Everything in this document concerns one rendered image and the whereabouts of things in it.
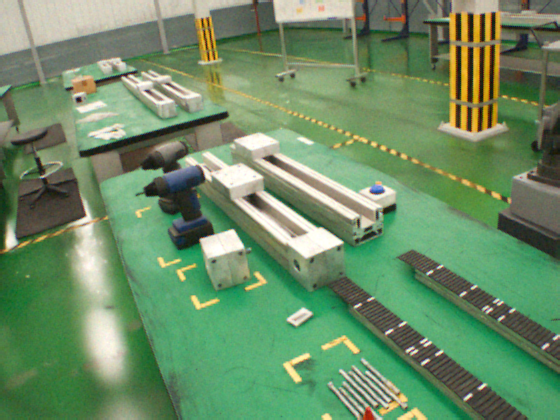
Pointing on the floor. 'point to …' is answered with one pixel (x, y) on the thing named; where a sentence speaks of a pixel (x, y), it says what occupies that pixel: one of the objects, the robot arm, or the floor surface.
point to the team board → (291, 11)
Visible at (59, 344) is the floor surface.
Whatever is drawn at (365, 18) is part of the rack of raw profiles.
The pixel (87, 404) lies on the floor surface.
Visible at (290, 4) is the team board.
